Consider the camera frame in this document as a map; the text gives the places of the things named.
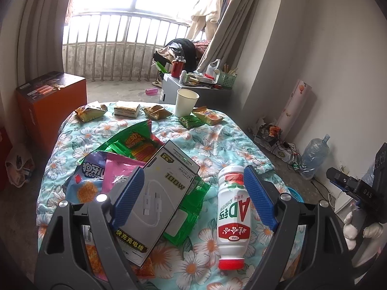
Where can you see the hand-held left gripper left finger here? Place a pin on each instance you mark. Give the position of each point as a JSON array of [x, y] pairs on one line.
[[127, 199]]

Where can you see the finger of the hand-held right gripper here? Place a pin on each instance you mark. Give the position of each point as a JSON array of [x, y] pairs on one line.
[[337, 175], [347, 191]]

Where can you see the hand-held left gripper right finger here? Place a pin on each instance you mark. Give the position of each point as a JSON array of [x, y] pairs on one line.
[[260, 199]]

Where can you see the white bottle with red cap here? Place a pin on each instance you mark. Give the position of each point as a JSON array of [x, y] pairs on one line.
[[232, 217]]

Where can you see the blue mesh wastebasket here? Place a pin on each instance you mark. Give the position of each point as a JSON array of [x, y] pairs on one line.
[[297, 195]]

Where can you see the person's right hand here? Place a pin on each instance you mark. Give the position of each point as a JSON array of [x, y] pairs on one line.
[[350, 232]]

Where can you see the large clear water jug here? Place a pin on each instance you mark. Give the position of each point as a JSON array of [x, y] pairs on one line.
[[314, 157]]

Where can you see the pink snack packet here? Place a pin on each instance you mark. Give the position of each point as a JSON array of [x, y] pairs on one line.
[[118, 169]]

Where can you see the purple snack packet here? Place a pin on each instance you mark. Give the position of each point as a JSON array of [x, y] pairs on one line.
[[87, 181]]

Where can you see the white carton pack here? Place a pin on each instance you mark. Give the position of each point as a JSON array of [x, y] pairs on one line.
[[281, 154]]

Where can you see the large green snack packet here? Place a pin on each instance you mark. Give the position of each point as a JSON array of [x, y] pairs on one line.
[[133, 145]]

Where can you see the clear green snack packet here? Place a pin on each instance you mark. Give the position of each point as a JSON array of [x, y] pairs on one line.
[[187, 217]]

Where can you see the black orange snack bag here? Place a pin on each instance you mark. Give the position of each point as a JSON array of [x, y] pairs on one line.
[[270, 133]]

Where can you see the floral teal blanket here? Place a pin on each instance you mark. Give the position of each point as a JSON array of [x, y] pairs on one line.
[[211, 145]]

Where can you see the rolled white poster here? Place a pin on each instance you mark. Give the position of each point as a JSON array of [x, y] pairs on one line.
[[294, 105]]

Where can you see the wrapped sandwich pack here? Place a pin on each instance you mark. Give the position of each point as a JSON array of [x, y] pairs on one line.
[[127, 108]]

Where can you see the brown snack packet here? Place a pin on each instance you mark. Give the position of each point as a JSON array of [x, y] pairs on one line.
[[157, 112]]

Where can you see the yellow green snack packet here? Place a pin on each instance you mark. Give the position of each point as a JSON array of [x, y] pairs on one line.
[[90, 113]]

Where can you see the yellow orange snack packet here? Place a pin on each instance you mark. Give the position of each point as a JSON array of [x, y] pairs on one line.
[[208, 116]]

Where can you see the small green snack packet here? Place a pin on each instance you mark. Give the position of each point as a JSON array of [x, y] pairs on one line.
[[190, 121]]

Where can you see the pink white plastic bag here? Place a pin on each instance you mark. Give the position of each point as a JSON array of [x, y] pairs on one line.
[[19, 163]]

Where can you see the white paper cup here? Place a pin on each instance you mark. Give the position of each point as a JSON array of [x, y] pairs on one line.
[[186, 102]]

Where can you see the orange cardboard box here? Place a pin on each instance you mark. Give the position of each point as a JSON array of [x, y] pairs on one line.
[[51, 111]]

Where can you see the grey cabinet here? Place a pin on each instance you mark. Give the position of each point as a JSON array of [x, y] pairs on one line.
[[169, 89]]

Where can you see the green plastic basket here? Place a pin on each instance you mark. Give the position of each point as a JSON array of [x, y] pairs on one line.
[[226, 81]]

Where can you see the pile of papers and boxes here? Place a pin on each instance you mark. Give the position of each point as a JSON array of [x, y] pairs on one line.
[[201, 80]]

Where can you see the small white bottle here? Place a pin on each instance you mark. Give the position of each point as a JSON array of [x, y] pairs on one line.
[[183, 77]]

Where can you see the red thermos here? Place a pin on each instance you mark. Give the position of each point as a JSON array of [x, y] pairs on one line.
[[177, 68]]

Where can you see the metal window railing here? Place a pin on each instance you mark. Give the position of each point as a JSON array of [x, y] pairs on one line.
[[121, 51]]

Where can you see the beige right curtain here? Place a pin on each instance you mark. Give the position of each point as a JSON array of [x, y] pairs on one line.
[[242, 15]]

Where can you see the beige curtain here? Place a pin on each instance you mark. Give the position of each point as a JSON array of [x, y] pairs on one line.
[[36, 36], [242, 15]]

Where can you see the beige left curtain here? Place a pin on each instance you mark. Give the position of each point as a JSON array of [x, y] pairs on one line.
[[36, 36]]

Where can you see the hanging cream garment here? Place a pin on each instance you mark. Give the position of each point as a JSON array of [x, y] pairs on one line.
[[208, 9]]

